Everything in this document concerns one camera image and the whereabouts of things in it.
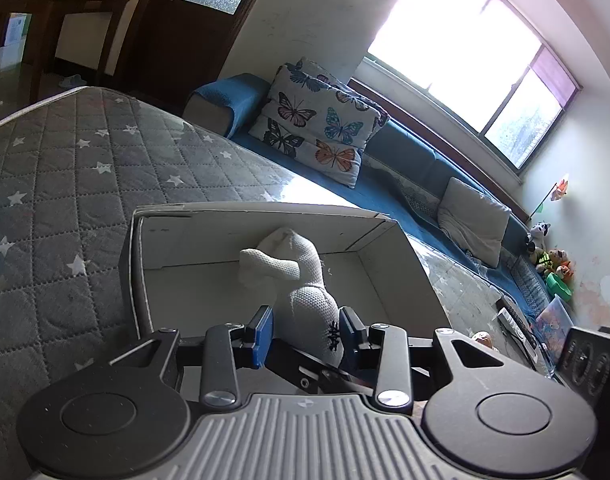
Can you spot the white cushion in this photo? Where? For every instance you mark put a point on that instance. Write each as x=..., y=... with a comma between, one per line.
x=472, y=215

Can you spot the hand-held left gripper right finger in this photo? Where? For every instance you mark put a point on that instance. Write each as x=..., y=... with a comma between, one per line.
x=349, y=332

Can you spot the green plastic toy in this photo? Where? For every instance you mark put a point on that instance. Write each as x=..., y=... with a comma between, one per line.
x=560, y=286

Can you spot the window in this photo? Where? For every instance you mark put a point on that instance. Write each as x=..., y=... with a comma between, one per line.
x=460, y=60

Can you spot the dark wooden cabinet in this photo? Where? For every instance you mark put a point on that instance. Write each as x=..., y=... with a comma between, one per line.
x=60, y=10

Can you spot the black and white plush toy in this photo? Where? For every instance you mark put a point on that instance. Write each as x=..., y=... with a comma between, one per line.
x=539, y=232

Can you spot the blue sofa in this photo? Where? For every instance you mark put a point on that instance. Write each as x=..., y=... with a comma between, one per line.
x=410, y=170

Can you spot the dark wooden door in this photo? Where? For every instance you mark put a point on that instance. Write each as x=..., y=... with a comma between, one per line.
x=185, y=25

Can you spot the yellow orange plush toy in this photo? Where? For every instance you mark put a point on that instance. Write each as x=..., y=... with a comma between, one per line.
x=547, y=260

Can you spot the colourful picture book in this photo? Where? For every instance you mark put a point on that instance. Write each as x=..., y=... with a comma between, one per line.
x=552, y=325

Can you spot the pair of slippers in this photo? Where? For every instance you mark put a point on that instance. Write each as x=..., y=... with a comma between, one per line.
x=72, y=80

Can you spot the white cardboard box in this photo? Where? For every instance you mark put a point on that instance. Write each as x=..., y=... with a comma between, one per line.
x=195, y=245

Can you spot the colourful pinwheel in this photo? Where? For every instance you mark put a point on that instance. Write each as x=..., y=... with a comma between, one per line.
x=560, y=190

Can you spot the remote control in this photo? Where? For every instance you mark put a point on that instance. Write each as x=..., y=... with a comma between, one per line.
x=515, y=322

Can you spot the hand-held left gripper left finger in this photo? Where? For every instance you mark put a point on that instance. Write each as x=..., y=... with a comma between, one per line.
x=262, y=335

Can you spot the white blue sign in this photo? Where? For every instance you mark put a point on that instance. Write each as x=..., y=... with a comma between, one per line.
x=17, y=30

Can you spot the grey star quilted mattress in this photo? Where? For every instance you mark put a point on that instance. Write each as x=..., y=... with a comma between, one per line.
x=60, y=170

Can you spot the butterfly print pillow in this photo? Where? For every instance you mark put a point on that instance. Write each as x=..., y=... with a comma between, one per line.
x=315, y=120

